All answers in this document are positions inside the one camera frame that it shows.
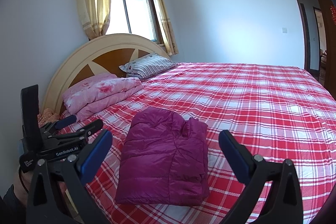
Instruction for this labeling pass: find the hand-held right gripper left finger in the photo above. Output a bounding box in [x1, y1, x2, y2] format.
[26, 130, 113, 224]

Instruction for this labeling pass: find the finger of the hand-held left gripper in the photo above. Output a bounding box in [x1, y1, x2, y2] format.
[42, 119, 104, 146]
[39, 114, 77, 136]

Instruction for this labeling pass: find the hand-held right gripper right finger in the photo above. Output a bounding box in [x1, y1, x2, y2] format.
[219, 130, 304, 224]

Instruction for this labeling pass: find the purple puffer jacket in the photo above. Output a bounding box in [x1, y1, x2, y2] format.
[115, 107, 210, 207]

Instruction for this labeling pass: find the orange patterned cloth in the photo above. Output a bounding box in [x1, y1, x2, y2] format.
[38, 108, 61, 128]

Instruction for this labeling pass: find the pink floral quilt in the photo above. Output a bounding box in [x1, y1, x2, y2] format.
[62, 72, 145, 122]

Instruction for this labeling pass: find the red plaid bed sheet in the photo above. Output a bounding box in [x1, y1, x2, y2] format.
[59, 63, 336, 224]

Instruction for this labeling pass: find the cream wooden bed headboard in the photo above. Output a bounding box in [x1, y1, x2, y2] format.
[42, 33, 171, 115]

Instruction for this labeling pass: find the striped pillow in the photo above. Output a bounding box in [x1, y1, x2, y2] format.
[119, 53, 177, 80]

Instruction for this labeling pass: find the window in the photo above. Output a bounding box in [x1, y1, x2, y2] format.
[105, 0, 164, 46]

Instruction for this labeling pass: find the brown wooden door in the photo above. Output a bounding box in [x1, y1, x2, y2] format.
[316, 0, 336, 98]

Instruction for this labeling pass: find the brown door frame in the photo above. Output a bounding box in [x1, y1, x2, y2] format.
[289, 0, 326, 77]

